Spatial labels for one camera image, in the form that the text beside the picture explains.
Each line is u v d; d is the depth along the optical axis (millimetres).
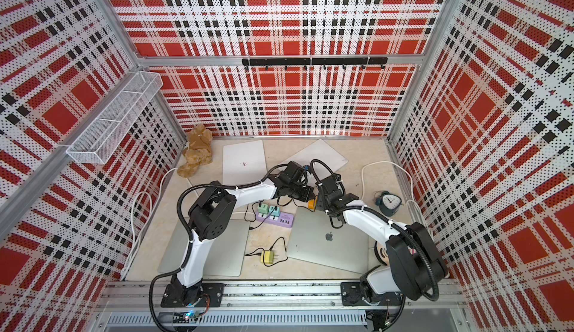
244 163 1103
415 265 421
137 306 717
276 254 825
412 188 1012
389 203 918
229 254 862
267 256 797
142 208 937
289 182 781
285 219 884
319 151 1159
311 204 918
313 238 865
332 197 679
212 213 546
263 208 866
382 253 764
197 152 998
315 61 884
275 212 866
